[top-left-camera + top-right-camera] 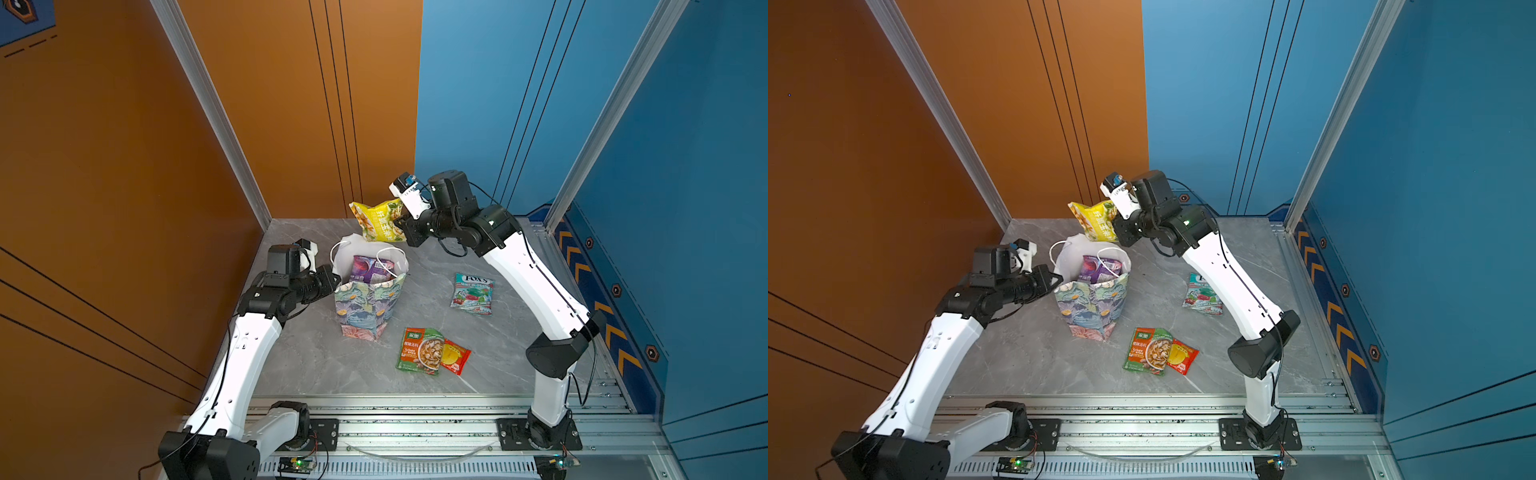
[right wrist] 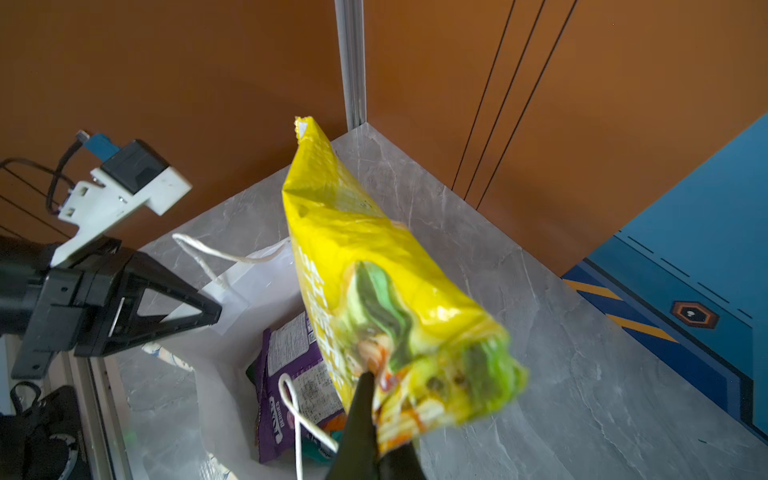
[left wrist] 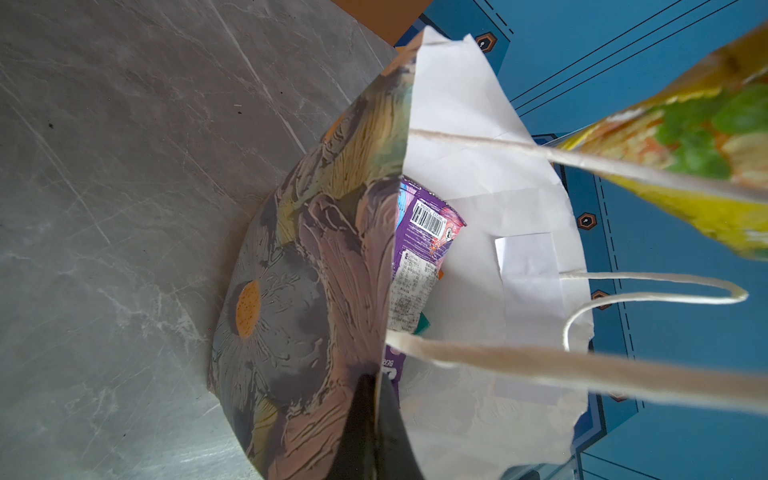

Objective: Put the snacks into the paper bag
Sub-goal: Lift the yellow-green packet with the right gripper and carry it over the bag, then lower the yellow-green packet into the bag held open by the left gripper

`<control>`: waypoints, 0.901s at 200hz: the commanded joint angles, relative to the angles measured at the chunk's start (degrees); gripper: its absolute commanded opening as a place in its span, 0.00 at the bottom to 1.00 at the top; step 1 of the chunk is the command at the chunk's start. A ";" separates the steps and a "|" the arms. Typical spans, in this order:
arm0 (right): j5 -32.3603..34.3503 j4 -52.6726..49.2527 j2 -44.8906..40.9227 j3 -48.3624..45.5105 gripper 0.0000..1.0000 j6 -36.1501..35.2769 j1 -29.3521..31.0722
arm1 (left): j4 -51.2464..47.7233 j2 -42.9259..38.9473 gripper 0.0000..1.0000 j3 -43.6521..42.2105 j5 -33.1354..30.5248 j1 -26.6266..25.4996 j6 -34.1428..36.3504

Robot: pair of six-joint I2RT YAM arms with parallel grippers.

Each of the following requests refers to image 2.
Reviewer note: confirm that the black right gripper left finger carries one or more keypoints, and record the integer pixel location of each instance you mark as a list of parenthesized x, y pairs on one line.
[(358, 452)]

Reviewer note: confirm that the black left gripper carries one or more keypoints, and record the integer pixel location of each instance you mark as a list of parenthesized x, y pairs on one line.
[(104, 300)]

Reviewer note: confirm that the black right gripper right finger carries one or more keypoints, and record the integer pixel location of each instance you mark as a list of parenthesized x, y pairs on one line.
[(401, 463)]

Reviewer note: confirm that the floral paper gift bag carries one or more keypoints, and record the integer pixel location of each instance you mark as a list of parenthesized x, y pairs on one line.
[(255, 293)]

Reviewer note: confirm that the yellow green snack packet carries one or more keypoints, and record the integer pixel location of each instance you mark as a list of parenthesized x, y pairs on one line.
[(378, 303)]

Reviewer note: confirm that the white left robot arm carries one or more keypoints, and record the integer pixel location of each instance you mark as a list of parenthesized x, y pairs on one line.
[(42, 438)]

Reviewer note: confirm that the aluminium rail frame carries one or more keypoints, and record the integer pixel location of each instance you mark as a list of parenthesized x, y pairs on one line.
[(104, 416)]

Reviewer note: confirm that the left aluminium corner post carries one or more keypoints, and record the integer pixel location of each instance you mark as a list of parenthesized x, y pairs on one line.
[(351, 41)]

